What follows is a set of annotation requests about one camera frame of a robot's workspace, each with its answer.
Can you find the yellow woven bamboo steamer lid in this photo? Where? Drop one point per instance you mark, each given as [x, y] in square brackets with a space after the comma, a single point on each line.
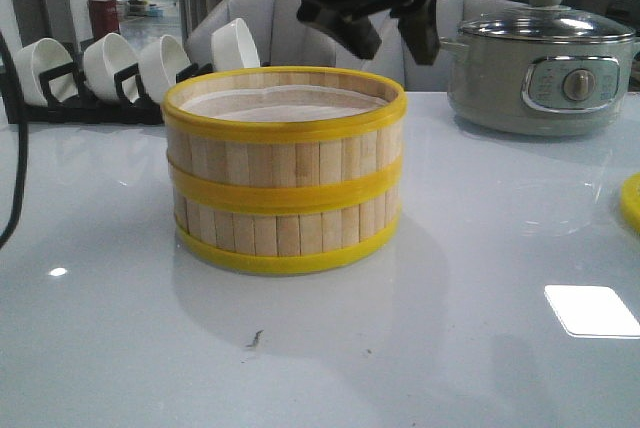
[630, 201]

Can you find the white liner paper upper drawer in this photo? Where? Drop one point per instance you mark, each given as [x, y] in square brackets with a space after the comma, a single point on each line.
[288, 103]

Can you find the glass pot lid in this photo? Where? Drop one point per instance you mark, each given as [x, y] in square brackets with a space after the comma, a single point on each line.
[548, 21]

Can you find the grey-green electric cooking pot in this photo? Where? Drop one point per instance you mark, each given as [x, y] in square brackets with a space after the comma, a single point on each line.
[537, 88]

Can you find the bamboo steamer drawer yellow rims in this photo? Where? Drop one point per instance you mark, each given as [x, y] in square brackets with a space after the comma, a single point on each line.
[288, 244]

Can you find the red bin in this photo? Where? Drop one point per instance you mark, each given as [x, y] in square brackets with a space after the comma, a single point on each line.
[103, 17]

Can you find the black bowl rack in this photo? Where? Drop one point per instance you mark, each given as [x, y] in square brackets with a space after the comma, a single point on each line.
[134, 106]

